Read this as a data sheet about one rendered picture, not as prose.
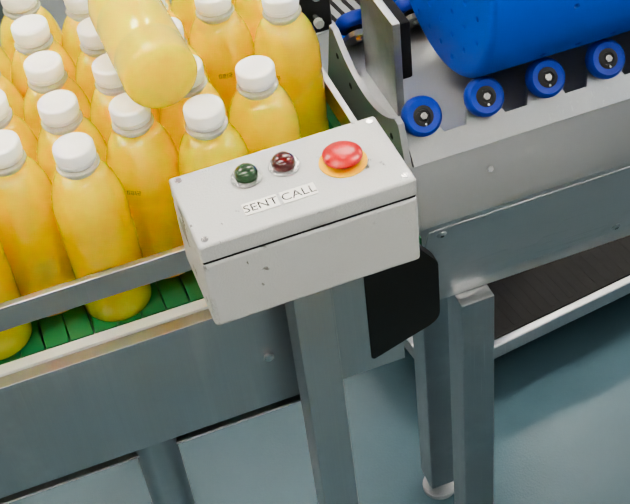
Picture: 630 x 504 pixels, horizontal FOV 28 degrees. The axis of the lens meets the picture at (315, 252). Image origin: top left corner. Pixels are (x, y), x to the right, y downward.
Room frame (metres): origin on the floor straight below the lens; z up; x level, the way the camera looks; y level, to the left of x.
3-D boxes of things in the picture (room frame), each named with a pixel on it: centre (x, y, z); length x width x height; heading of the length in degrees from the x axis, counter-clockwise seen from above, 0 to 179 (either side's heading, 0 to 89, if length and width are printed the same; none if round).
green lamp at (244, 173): (0.85, 0.05, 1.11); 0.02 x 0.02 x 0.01
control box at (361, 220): (0.84, 0.01, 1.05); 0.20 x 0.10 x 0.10; 105
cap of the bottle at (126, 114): (0.97, 0.16, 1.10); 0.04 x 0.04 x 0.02
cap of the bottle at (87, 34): (1.11, 0.19, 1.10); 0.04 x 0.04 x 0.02
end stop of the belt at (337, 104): (1.15, -0.04, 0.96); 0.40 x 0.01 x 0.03; 15
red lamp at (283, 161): (0.86, 0.02, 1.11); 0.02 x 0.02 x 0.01
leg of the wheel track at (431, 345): (1.26, -0.16, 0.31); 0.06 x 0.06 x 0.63; 15
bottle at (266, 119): (1.00, 0.03, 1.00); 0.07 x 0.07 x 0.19
